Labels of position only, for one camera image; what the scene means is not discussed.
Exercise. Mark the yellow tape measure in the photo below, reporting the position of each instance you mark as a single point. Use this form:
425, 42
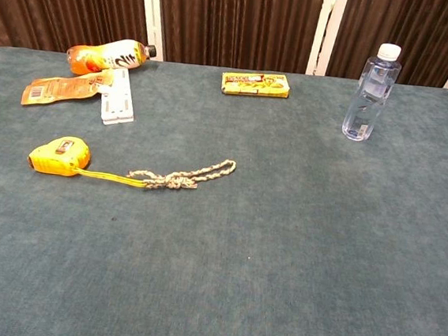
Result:
59, 157

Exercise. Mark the yellow snack box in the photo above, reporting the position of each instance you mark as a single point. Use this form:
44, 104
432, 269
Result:
255, 84

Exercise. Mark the white plastic power strip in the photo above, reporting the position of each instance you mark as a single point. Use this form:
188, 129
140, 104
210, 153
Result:
116, 98

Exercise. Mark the brown pleated curtain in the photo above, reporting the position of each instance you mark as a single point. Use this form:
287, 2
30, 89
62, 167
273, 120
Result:
238, 18

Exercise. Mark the clear water bottle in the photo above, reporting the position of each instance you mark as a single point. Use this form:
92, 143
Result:
370, 95

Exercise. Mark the orange drink bottle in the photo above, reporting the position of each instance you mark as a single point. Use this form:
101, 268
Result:
103, 56

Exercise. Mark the orange snack wrapper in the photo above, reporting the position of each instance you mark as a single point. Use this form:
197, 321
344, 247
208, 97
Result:
63, 87

